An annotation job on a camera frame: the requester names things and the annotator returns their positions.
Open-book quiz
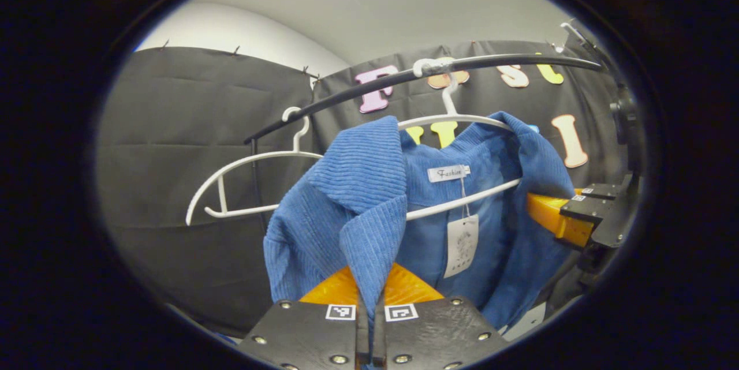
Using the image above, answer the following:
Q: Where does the black backdrop cloth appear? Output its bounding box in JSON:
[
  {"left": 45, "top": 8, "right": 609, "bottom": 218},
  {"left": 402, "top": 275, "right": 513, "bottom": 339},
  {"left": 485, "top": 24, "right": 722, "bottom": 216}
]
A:
[{"left": 95, "top": 40, "right": 636, "bottom": 336}]

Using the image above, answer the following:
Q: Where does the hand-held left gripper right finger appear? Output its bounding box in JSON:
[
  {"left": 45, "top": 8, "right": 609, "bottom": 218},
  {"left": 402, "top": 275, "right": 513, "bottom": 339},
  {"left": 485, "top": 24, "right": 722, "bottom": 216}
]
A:
[{"left": 374, "top": 263, "right": 510, "bottom": 370}]

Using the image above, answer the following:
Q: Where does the black metal clothes rack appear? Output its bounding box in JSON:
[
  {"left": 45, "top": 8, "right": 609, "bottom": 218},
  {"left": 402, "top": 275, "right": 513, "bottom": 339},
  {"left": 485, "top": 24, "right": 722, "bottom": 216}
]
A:
[{"left": 244, "top": 54, "right": 604, "bottom": 235}]

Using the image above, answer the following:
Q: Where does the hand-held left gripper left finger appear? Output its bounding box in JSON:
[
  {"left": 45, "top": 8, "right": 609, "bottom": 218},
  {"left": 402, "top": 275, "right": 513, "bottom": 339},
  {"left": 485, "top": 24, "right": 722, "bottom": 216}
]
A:
[{"left": 238, "top": 265, "right": 360, "bottom": 370}]

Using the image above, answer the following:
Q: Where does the blue corduroy jacket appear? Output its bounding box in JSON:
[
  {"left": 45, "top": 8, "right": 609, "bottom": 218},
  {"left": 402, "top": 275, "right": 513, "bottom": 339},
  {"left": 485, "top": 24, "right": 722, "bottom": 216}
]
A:
[{"left": 264, "top": 111, "right": 578, "bottom": 370}]

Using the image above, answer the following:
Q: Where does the white clothes hanger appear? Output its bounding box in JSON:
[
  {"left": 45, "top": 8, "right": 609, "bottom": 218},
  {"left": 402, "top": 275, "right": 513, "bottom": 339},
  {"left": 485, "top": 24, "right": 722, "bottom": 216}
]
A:
[
  {"left": 397, "top": 58, "right": 522, "bottom": 222},
  {"left": 186, "top": 106, "right": 324, "bottom": 226}
]

